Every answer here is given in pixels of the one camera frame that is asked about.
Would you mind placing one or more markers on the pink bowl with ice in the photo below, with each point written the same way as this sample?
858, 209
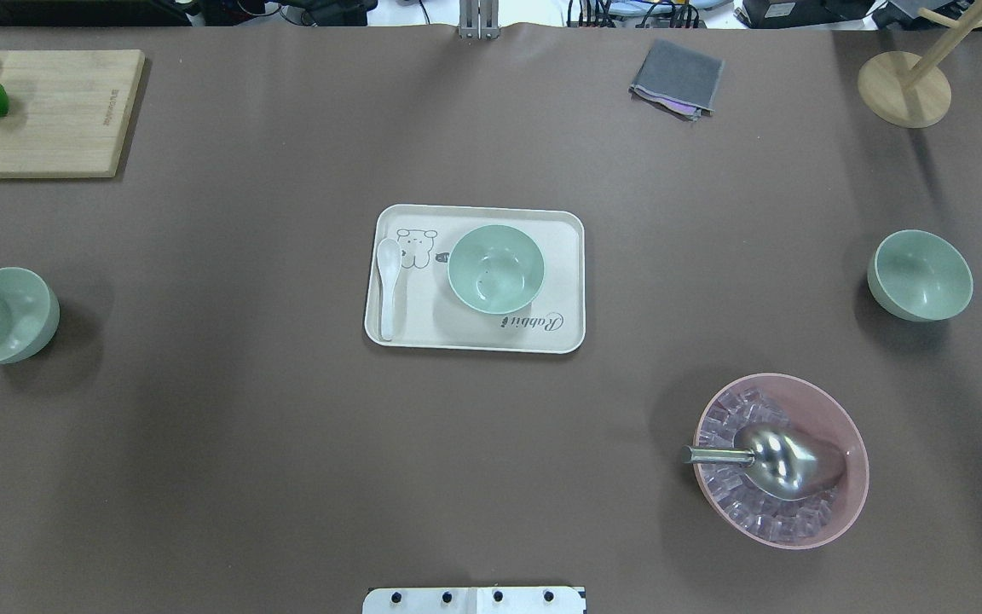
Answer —
790, 402

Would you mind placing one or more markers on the green bowl on tray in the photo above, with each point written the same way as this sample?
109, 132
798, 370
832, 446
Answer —
496, 269

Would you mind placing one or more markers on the grey folded cloth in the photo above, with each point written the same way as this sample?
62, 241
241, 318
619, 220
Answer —
679, 79

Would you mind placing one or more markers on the beige rabbit tray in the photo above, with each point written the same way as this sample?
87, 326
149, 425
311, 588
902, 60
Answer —
429, 315

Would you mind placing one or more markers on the green bowl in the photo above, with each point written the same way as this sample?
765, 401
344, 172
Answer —
29, 314
496, 269

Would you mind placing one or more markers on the white ceramic spoon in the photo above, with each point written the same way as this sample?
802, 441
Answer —
389, 260

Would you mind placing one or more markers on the green bowl near right arm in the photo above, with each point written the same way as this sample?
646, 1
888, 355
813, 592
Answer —
919, 277

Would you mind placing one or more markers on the metal ice scoop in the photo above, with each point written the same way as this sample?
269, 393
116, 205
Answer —
782, 462

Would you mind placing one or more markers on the wooden cup tree stand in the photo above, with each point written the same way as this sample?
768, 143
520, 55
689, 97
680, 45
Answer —
909, 90

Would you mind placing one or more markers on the wooden cutting board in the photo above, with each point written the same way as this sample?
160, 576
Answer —
69, 111

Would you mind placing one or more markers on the aluminium frame post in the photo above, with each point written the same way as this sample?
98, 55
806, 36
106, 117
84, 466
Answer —
479, 19

